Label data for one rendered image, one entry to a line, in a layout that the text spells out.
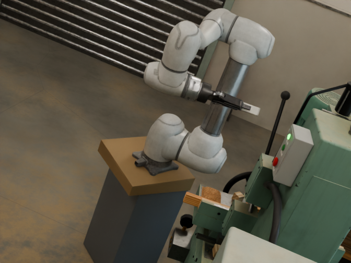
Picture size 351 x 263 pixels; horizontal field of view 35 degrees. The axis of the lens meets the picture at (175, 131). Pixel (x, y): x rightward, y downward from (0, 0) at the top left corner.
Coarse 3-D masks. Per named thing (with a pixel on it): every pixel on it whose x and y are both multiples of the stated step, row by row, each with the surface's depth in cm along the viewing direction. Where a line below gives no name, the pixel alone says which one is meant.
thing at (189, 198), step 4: (188, 192) 219; (184, 196) 220; (188, 196) 218; (192, 196) 218; (196, 196) 219; (200, 196) 220; (184, 200) 219; (188, 200) 219; (192, 200) 219; (196, 200) 219; (200, 200) 219; (212, 200) 220; (192, 204) 220; (196, 204) 219
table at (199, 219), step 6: (204, 186) 235; (198, 192) 231; (222, 192) 236; (222, 198) 231; (228, 198) 233; (228, 204) 229; (198, 216) 218; (204, 216) 217; (192, 222) 220; (198, 222) 219; (204, 222) 219; (210, 222) 219; (216, 222) 218; (222, 222) 218; (210, 228) 220; (216, 228) 219
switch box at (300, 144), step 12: (288, 132) 171; (300, 132) 167; (288, 144) 167; (300, 144) 163; (312, 144) 163; (276, 156) 175; (288, 156) 165; (300, 156) 165; (276, 168) 170; (288, 168) 167; (300, 168) 167; (276, 180) 169; (288, 180) 169
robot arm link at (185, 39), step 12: (180, 24) 191; (192, 24) 193; (204, 24) 238; (216, 24) 239; (180, 36) 190; (192, 36) 190; (204, 36) 229; (216, 36) 239; (168, 48) 194; (180, 48) 192; (192, 48) 192; (168, 60) 196; (180, 60) 194; (192, 60) 200
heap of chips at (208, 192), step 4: (204, 188) 231; (208, 188) 230; (212, 188) 231; (204, 192) 228; (208, 192) 227; (212, 192) 228; (216, 192) 229; (204, 196) 225; (208, 196) 225; (212, 196) 226; (216, 196) 226; (220, 196) 230; (216, 200) 225; (220, 200) 229
